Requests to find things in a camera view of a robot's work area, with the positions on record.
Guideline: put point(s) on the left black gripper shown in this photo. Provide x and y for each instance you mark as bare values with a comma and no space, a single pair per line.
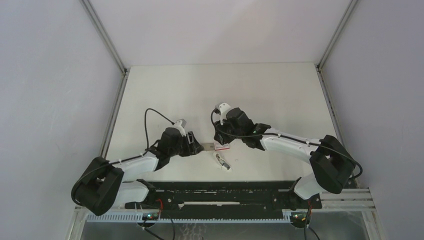
195,147

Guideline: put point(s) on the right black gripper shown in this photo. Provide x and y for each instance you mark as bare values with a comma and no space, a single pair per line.
222,139

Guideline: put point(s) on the red white staple box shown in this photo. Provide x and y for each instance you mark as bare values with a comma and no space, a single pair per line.
215,146

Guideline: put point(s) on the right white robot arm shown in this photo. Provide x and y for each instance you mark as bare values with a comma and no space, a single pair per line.
332,165

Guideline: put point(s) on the left green circuit board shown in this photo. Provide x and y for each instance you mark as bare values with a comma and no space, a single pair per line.
150,217

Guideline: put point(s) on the green circuit board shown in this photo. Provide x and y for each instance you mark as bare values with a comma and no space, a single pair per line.
150,217
299,217

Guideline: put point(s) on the right green circuit board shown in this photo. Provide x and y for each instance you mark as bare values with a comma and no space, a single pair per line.
299,217

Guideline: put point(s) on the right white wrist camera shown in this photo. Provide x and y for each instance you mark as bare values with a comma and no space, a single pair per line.
222,109

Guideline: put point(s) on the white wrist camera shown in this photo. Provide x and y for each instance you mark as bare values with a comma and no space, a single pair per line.
180,126
222,109

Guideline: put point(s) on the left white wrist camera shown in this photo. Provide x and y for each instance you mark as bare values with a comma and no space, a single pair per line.
180,126

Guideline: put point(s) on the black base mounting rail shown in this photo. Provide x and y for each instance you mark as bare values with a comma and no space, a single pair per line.
223,199

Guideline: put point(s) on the white slotted cable duct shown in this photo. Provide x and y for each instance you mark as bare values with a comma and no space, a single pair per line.
136,217

